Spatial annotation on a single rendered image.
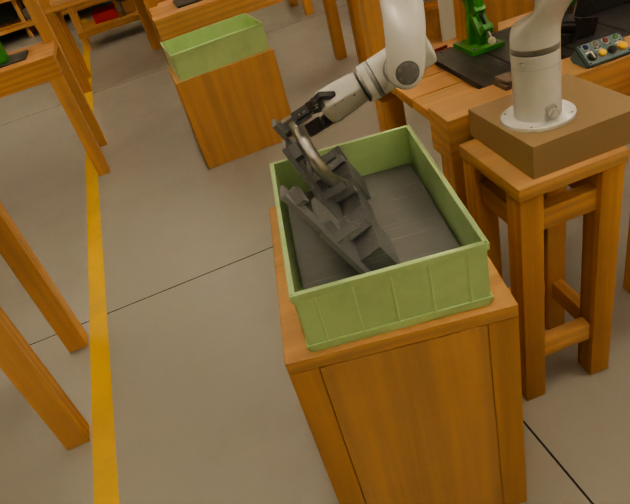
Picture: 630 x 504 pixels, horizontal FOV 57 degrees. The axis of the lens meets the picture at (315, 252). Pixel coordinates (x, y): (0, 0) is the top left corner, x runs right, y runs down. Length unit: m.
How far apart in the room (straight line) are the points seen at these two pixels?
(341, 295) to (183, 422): 1.33
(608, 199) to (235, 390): 1.51
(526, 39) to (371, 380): 0.89
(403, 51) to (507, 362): 0.73
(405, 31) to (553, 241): 1.11
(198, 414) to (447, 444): 1.11
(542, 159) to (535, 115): 0.13
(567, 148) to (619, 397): 0.92
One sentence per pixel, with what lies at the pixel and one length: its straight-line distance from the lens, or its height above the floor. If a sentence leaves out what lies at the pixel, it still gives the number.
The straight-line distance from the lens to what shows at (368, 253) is 1.30.
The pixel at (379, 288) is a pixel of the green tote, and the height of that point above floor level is 0.92.
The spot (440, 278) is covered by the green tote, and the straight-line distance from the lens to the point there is 1.23.
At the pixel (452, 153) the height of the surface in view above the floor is 0.79.
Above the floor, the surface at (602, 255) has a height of 0.52.
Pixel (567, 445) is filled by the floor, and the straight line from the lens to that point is 2.06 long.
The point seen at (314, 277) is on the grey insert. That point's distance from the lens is 1.39.
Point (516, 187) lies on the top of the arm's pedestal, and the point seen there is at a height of 0.85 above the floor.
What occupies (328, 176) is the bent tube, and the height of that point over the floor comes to 1.06.
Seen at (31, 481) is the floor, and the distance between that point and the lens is 2.60.
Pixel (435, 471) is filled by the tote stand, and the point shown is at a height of 0.26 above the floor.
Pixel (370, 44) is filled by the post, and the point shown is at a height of 0.99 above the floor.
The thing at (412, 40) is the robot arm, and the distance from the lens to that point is 1.21.
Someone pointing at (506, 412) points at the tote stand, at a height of 0.44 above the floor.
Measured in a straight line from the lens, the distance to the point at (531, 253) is 1.71.
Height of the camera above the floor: 1.70
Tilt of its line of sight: 35 degrees down
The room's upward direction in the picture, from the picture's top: 17 degrees counter-clockwise
